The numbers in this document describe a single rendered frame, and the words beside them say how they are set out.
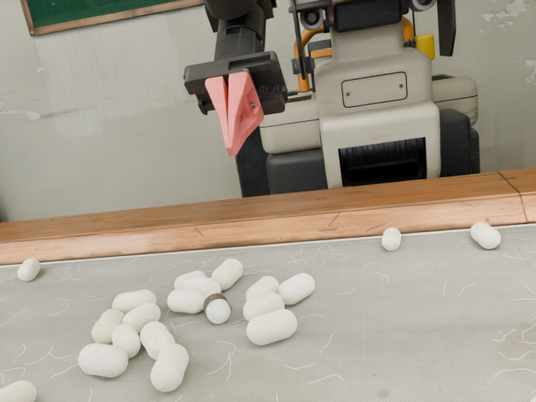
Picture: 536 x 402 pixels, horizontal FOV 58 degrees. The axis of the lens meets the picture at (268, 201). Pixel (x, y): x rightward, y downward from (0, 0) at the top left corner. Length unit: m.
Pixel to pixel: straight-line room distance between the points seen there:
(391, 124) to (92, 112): 1.94
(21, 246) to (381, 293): 0.46
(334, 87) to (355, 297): 0.61
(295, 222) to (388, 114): 0.45
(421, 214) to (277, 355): 0.25
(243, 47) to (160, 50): 1.94
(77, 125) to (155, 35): 0.62
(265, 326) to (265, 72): 0.28
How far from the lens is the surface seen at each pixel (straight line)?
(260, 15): 0.60
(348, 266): 0.46
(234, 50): 0.54
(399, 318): 0.38
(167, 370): 0.34
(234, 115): 0.49
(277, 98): 0.53
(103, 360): 0.37
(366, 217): 0.53
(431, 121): 0.95
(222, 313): 0.39
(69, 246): 0.65
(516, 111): 2.55
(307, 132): 1.23
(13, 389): 0.38
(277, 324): 0.36
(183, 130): 2.49
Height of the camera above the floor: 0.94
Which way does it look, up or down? 17 degrees down
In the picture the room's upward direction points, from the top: 10 degrees counter-clockwise
